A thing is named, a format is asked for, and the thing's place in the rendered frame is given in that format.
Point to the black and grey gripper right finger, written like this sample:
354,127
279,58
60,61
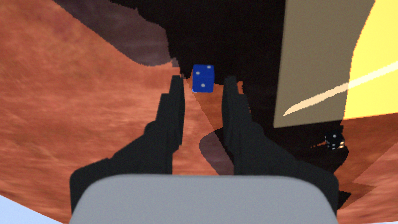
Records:
257,155

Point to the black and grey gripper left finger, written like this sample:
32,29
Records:
151,153

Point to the black die with white pips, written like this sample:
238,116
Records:
334,139

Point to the blue die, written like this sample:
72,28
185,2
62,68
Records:
203,78

